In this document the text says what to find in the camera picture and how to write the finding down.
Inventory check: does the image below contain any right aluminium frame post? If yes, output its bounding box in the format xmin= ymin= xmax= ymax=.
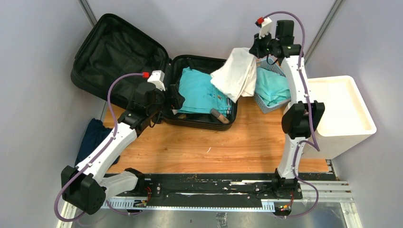
xmin=305 ymin=0 xmax=344 ymax=64

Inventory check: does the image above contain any left aluminium frame post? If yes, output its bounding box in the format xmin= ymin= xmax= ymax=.
xmin=78 ymin=0 xmax=97 ymax=27

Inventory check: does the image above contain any black ribbed hard-shell suitcase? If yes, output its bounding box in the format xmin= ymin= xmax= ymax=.
xmin=71 ymin=13 xmax=238 ymax=131

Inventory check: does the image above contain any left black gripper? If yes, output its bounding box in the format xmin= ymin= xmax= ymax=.
xmin=147 ymin=84 xmax=184 ymax=116

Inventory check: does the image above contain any white three-drawer storage unit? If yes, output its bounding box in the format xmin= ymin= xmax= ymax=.
xmin=299 ymin=76 xmax=377 ymax=159

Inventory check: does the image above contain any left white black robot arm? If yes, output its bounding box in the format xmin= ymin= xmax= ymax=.
xmin=61 ymin=82 xmax=184 ymax=215

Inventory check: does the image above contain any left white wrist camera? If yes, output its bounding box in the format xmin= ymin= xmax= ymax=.
xmin=147 ymin=70 xmax=166 ymax=91

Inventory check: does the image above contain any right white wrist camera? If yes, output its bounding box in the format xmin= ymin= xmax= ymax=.
xmin=257 ymin=17 xmax=272 ymax=39

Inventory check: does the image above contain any dark blue cloth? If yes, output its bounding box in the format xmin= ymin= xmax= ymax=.
xmin=75 ymin=118 xmax=112 ymax=166

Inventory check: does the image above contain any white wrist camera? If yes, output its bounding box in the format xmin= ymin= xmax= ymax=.
xmin=257 ymin=17 xmax=272 ymax=39
xmin=147 ymin=70 xmax=166 ymax=91

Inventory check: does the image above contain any teal garment with logo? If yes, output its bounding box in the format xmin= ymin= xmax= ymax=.
xmin=179 ymin=67 xmax=232 ymax=116

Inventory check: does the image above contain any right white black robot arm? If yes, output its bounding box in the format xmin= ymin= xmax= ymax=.
xmin=249 ymin=17 xmax=325 ymax=199

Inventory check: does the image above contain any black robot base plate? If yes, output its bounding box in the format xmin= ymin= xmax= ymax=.
xmin=115 ymin=172 xmax=337 ymax=210

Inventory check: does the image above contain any white garment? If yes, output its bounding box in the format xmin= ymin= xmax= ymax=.
xmin=211 ymin=47 xmax=257 ymax=102

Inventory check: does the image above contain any aluminium frame post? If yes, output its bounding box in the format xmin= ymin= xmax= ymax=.
xmin=305 ymin=0 xmax=344 ymax=64
xmin=78 ymin=0 xmax=97 ymax=27

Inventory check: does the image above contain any light teal garment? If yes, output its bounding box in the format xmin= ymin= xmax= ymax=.
xmin=255 ymin=67 xmax=291 ymax=106

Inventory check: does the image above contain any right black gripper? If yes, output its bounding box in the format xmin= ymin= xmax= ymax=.
xmin=250 ymin=30 xmax=280 ymax=59

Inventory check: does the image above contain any light blue plastic basket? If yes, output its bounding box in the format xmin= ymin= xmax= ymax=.
xmin=254 ymin=57 xmax=291 ymax=114

